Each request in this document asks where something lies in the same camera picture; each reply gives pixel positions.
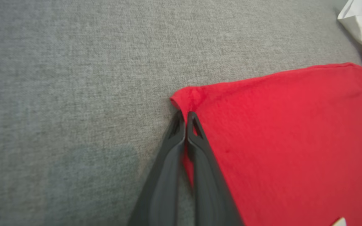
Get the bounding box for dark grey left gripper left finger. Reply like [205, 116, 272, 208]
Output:
[128, 110, 186, 226]

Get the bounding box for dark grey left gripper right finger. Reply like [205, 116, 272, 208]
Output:
[186, 111, 244, 226]

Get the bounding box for red jersey with white sleeves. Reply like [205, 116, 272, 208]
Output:
[170, 0, 362, 226]

